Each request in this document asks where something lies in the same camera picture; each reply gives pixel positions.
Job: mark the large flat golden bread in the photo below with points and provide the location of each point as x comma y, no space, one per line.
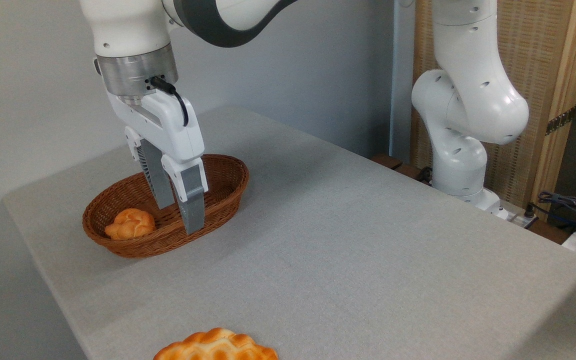
213,347

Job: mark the brown wicker basket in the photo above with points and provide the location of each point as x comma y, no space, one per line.
220,182

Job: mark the brass screen hinge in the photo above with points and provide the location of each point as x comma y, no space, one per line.
560,121

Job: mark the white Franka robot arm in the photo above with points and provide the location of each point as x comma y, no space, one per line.
468,100

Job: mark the woven screen with wooden frame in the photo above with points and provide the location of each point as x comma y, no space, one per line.
533,50

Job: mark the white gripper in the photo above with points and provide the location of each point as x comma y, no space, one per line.
168,125

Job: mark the small braided bread roll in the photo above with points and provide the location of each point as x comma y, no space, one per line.
130,225

